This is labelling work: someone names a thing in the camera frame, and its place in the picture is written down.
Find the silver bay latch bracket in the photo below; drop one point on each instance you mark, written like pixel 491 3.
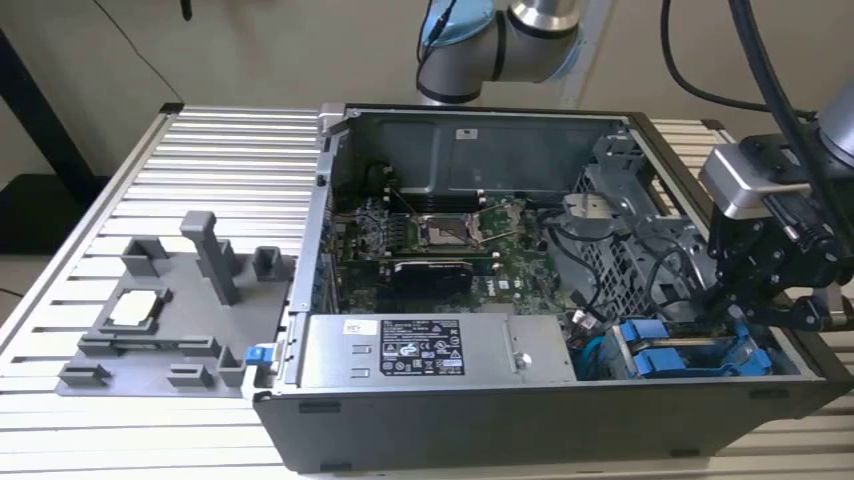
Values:
pixel 594 206

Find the blue case latch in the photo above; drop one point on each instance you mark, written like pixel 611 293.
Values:
pixel 255 356

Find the black hanging plug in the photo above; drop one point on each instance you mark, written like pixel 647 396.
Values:
pixel 184 9

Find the black graphics card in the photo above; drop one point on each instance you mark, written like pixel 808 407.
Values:
pixel 427 280

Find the black RAM slot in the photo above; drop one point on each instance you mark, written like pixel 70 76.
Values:
pixel 441 203
pixel 441 198
pixel 441 208
pixel 441 256
pixel 441 193
pixel 441 251

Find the silver CPU chip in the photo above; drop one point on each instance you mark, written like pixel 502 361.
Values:
pixel 134 307

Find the silver power supply box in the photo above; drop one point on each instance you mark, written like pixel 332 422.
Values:
pixel 487 360

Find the silver perforated disk bay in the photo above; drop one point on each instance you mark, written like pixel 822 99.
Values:
pixel 614 260

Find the green motherboard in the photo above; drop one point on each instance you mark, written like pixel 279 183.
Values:
pixel 527 270

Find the hard disk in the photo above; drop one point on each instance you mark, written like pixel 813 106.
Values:
pixel 657 362

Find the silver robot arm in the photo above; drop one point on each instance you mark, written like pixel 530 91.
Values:
pixel 534 30

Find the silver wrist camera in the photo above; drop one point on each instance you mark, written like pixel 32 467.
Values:
pixel 741 185

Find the dark grey PC case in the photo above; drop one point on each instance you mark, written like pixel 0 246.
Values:
pixel 467 430

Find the black desk stand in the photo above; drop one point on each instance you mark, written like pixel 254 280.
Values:
pixel 47 215

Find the grey parts rack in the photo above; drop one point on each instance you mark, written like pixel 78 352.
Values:
pixel 187 320

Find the CPU socket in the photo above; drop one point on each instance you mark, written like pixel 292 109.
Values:
pixel 447 231

